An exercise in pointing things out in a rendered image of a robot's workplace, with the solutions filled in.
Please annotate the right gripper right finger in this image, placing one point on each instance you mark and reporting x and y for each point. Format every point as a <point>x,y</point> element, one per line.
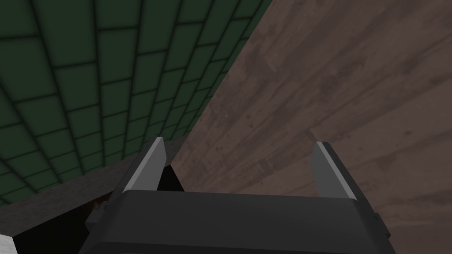
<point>332,176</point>

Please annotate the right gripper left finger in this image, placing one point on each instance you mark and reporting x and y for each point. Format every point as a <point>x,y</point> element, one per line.
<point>148,169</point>

